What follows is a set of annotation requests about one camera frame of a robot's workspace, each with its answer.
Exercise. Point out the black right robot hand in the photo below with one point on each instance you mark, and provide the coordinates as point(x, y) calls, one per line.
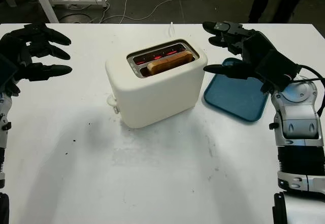
point(254, 48)

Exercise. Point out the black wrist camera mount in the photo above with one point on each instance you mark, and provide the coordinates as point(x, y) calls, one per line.
point(7, 70)
point(276, 67)

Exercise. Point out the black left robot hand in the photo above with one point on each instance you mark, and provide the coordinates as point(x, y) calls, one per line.
point(12, 43)

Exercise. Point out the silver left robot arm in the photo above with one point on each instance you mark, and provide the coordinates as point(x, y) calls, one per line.
point(3, 122)

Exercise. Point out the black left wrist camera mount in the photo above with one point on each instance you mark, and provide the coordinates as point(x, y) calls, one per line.
point(7, 70)

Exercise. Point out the blue plastic tray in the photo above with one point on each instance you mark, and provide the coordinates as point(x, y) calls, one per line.
point(233, 102)

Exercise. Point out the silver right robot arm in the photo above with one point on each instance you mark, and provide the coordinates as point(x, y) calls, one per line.
point(299, 114)

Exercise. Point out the white desk frame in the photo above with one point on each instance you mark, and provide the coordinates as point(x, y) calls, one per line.
point(45, 5)

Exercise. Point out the person in black trousers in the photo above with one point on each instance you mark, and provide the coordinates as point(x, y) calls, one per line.
point(284, 0)

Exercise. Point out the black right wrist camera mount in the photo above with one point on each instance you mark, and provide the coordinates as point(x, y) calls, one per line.
point(276, 67)

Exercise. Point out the cream white two-slot toaster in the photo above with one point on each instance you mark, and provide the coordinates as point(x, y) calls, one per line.
point(152, 99)

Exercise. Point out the browned toast slice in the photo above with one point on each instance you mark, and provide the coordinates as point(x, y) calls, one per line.
point(167, 62)

